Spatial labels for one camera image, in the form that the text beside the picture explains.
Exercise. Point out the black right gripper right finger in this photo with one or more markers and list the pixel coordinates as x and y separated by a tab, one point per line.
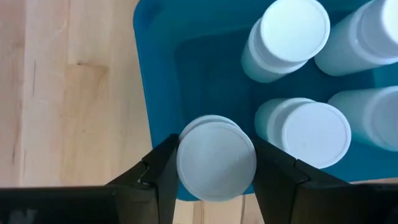
286	196

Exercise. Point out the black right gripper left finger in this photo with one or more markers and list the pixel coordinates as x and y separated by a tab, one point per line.
149	199

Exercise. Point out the white pill bottle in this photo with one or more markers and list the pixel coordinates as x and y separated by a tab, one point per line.
367	37
292	31
216	161
314	133
376	118

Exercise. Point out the teal plastic basket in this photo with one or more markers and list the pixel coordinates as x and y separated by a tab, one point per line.
211	77

